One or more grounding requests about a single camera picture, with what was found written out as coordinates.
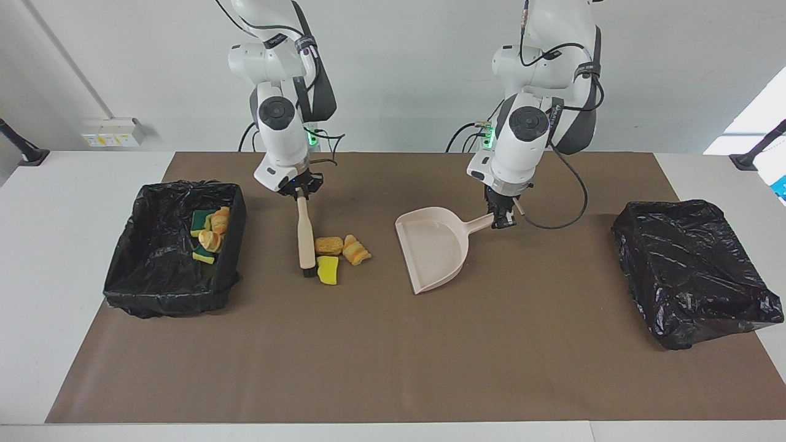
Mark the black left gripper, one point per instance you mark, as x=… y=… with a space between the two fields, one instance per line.
x=503 y=201

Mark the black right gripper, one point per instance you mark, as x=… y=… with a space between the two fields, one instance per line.
x=301 y=183

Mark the beige hand brush black bristles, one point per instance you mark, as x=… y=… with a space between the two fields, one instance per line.
x=305 y=236

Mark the pale pink plastic dustpan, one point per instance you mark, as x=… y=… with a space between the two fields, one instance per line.
x=433 y=245

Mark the striped croissant pastry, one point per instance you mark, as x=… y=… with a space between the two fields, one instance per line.
x=356 y=250

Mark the small croissant pastry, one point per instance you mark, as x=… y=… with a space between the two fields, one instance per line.
x=221 y=220

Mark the pale pastry piece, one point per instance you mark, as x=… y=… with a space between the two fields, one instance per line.
x=210 y=240

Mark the yellow green sponge piece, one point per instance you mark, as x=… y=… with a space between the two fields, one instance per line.
x=200 y=222
x=204 y=256

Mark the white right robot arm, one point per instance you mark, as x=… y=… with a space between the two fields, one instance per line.
x=276 y=144

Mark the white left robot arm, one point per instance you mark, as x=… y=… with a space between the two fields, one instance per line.
x=522 y=147

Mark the black bag lined bin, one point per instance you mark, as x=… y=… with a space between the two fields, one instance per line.
x=159 y=270
x=694 y=270

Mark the brown paper table mat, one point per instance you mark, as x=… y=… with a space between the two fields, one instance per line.
x=368 y=380

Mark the black clamp stand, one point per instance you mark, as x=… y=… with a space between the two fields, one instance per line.
x=27 y=155
x=746 y=161

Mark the blue object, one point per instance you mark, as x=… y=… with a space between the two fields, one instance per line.
x=782 y=187

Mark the white wall socket box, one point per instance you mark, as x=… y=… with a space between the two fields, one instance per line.
x=110 y=132

